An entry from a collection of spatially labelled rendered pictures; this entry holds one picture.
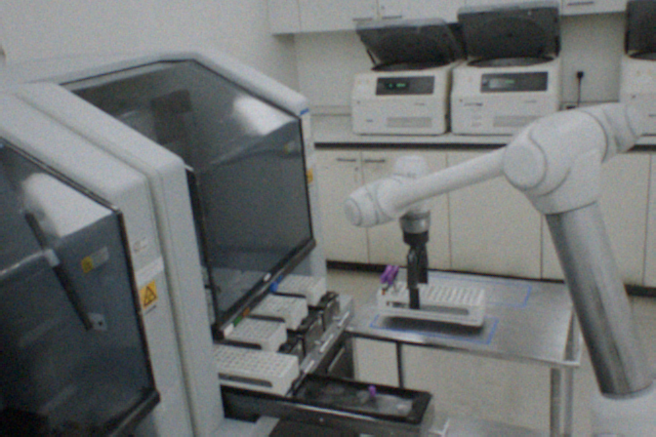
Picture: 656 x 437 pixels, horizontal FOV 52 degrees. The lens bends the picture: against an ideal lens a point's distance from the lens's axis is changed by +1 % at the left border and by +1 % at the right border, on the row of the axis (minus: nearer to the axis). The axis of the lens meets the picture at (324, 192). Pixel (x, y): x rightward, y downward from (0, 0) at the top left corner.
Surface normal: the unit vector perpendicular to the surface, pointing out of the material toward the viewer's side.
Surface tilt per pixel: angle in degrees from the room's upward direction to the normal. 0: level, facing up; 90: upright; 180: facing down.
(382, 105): 90
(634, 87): 59
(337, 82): 90
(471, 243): 90
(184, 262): 90
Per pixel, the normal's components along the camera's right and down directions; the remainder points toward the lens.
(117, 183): 0.37, -0.81
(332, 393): -0.09, -0.95
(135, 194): 0.92, 0.04
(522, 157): -0.78, 0.18
